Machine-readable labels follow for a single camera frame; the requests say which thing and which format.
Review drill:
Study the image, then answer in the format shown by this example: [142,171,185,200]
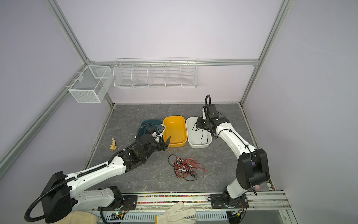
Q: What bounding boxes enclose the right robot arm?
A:
[197,103,270,208]

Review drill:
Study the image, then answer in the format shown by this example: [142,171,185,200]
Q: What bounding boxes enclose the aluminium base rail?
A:
[92,191,296,224]

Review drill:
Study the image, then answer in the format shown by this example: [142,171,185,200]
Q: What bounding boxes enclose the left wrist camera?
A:
[155,124,166,136]

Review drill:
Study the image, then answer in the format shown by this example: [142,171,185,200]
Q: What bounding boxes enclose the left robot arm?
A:
[24,133,171,224]

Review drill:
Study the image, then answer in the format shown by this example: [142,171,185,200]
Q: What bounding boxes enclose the left work glove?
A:
[55,211,99,224]

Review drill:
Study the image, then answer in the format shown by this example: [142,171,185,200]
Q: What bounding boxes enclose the red cables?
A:
[167,153,208,182]

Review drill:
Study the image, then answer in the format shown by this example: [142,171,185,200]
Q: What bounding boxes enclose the yellow toy figure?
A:
[110,138,117,151]

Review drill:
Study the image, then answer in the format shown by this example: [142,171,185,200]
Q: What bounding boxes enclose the right work glove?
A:
[155,201,197,224]

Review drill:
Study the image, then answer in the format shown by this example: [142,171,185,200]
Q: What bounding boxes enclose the work glove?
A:
[155,201,197,224]
[55,211,99,224]

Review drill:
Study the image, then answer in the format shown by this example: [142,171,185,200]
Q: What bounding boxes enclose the white mesh box basket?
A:
[69,65,113,103]

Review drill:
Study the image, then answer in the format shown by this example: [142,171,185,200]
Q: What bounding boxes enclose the white wire shelf basket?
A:
[113,57,198,88]

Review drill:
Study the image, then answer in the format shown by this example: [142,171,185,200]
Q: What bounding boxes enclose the white plastic bin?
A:
[186,117,212,149]

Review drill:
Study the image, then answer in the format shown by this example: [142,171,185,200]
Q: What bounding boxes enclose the teal plastic bin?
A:
[140,119,163,132]

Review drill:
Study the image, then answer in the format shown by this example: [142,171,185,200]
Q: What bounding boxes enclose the yellow plastic bin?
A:
[163,116,188,147]

